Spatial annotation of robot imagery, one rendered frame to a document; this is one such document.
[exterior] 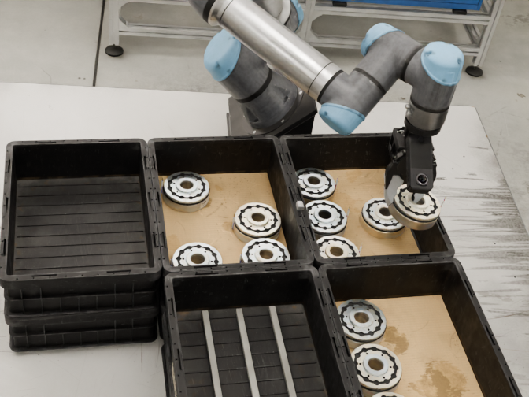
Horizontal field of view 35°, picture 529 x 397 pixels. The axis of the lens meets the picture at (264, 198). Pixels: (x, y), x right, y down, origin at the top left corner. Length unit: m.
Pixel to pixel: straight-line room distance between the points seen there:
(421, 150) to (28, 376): 0.88
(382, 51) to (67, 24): 2.61
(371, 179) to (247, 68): 0.40
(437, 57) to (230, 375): 0.69
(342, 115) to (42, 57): 2.42
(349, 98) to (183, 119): 0.87
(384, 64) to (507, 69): 2.66
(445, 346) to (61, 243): 0.81
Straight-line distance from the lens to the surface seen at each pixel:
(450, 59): 1.53
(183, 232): 1.82
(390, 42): 1.58
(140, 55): 3.82
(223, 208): 1.89
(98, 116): 2.33
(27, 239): 1.82
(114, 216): 1.86
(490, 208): 2.27
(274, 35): 1.59
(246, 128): 2.16
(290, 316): 1.70
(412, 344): 1.71
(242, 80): 2.04
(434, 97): 1.55
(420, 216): 1.71
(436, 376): 1.68
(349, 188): 1.99
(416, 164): 1.60
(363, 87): 1.55
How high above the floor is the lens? 2.14
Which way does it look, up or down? 43 degrees down
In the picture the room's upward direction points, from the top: 9 degrees clockwise
